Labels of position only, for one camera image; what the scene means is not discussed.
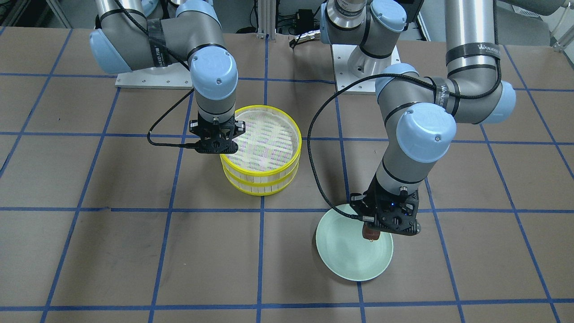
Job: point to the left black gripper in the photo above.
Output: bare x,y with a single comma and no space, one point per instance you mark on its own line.
357,201

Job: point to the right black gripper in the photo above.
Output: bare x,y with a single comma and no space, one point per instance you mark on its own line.
193,127

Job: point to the brown bun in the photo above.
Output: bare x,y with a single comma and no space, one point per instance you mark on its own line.
369,233

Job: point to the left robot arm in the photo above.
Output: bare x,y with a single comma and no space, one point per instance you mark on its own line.
420,116

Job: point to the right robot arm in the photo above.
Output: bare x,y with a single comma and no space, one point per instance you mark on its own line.
127,41

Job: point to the green plate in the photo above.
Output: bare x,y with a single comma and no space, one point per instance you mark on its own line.
346,253

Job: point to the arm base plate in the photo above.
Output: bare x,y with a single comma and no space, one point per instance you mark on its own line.
174,76
351,64

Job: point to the aluminium frame post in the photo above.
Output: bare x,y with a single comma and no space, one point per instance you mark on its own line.
267,19

